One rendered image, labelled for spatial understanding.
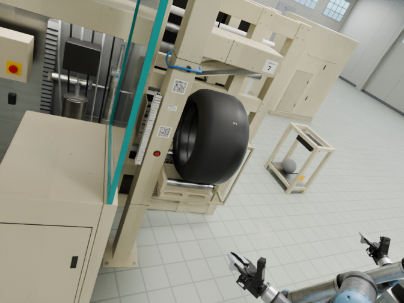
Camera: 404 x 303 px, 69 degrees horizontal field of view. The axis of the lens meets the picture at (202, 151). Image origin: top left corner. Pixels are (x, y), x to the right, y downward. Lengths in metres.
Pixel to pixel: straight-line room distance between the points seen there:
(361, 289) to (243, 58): 1.37
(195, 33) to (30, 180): 0.96
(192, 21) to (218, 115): 0.50
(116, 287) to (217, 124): 1.43
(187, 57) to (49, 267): 1.12
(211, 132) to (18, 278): 1.08
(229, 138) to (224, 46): 0.57
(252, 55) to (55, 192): 1.38
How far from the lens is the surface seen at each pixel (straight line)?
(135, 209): 2.11
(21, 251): 1.31
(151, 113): 1.67
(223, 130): 1.63
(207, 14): 1.53
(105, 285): 2.42
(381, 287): 2.11
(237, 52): 1.91
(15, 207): 1.14
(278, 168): 4.41
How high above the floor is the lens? 2.05
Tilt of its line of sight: 30 degrees down
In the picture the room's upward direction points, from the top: 24 degrees clockwise
